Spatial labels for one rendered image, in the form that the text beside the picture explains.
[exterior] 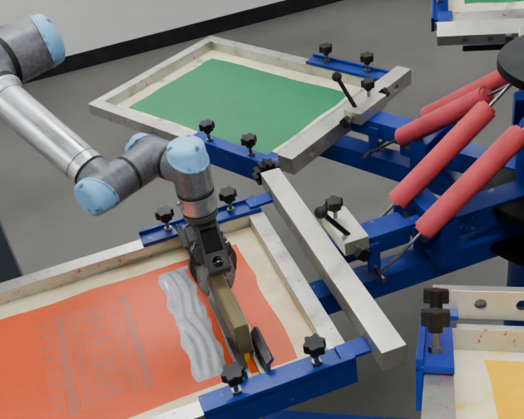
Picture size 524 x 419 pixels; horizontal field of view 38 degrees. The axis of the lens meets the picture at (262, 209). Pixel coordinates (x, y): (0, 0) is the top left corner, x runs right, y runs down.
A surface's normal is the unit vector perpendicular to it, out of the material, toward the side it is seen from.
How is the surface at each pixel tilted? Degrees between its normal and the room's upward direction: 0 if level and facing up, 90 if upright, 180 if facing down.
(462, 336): 58
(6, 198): 0
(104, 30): 90
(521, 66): 0
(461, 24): 32
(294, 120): 0
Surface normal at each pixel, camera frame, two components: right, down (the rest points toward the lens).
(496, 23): -0.21, -0.37
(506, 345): -0.23, 0.08
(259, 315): -0.13, -0.81
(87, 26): 0.33, 0.52
